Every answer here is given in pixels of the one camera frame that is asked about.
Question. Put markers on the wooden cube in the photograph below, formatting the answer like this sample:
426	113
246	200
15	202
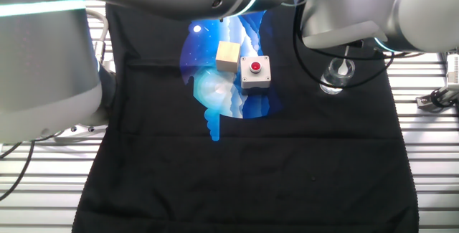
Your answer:
227	55

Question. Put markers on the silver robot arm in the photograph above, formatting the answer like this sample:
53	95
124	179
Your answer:
43	64

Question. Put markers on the aluminium camera bracket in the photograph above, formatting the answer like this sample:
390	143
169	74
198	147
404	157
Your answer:
425	102

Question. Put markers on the black cloth with blue print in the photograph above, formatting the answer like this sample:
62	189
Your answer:
251	172

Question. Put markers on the clear glass jar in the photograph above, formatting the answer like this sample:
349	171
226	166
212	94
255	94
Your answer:
331	84

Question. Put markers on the grey box with red button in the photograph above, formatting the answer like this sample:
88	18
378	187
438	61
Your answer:
254	75

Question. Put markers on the small silver exterior camera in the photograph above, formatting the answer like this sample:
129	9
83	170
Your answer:
453	70

